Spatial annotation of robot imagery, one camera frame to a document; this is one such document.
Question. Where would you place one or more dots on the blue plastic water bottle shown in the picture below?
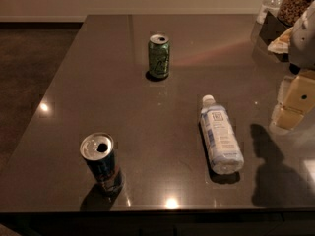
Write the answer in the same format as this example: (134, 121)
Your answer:
(224, 153)

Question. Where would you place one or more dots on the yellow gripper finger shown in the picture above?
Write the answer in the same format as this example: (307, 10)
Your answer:
(296, 97)

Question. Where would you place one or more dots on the green soda can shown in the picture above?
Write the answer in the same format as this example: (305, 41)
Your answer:
(159, 54)

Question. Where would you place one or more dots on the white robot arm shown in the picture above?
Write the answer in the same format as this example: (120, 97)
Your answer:
(299, 43)

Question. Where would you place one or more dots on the black snack tray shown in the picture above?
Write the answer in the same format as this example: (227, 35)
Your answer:
(271, 29)

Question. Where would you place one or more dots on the redbull can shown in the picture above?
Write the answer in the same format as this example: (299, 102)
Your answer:
(97, 150)

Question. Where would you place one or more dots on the jar of nuts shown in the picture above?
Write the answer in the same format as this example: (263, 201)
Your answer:
(291, 10)

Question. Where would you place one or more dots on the clear plastic bottle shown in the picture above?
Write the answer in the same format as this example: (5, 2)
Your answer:
(267, 6)

